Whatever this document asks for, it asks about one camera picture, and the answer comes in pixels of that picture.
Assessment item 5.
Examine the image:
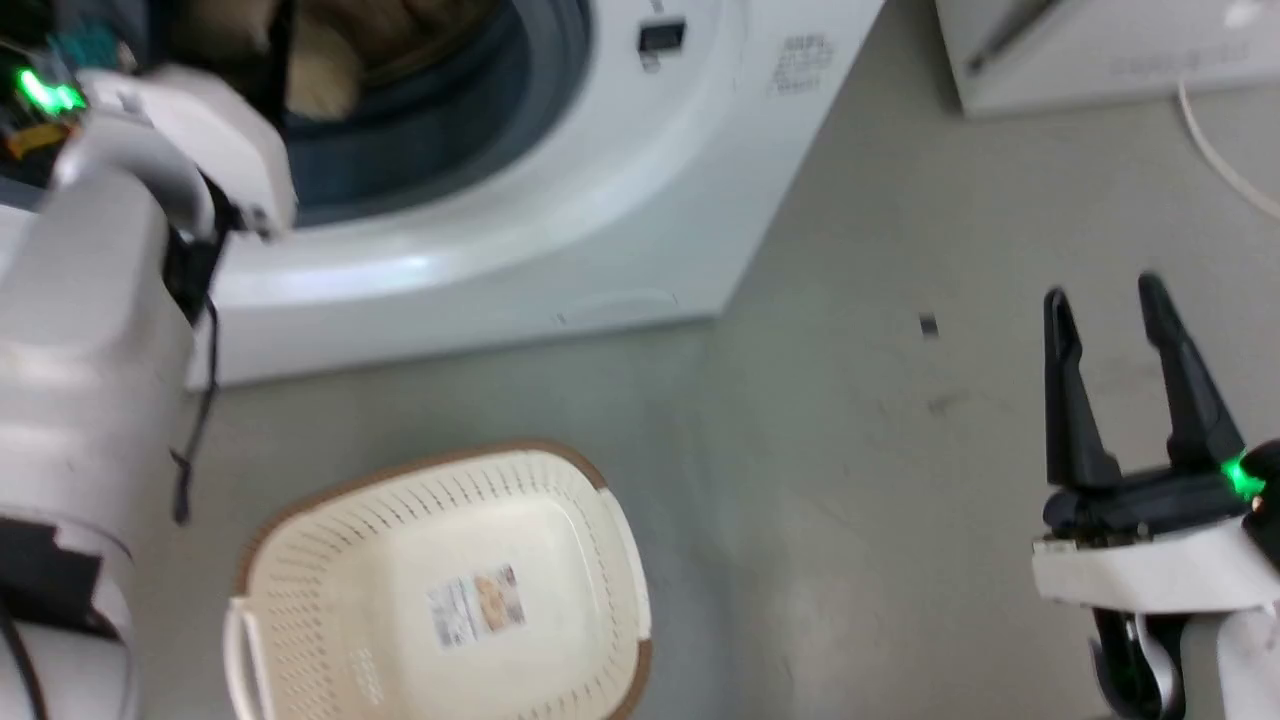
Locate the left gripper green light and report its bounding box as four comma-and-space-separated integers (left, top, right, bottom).
0, 30, 93, 193

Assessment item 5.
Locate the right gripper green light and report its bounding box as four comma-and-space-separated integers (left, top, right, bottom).
1030, 271, 1280, 613

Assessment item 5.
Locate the white front-load washing machine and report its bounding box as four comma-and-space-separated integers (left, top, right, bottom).
0, 0, 887, 393

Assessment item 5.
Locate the cream laundry basket brown rim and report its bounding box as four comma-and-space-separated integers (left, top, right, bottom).
222, 440, 654, 720

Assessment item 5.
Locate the beige laundry in drum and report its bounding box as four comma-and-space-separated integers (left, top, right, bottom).
168, 0, 501, 123

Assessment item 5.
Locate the white appliance cabinet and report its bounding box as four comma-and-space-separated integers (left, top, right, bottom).
934, 0, 1280, 119

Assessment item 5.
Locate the grey rubber drum door gasket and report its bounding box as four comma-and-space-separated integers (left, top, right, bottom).
276, 0, 593, 229

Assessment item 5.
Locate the paper product sticker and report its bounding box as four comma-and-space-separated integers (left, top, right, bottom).
425, 563, 527, 651

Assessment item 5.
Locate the white floor cable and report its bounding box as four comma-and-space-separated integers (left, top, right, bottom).
1176, 72, 1280, 223

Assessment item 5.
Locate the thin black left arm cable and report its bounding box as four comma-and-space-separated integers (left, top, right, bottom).
168, 292, 223, 528

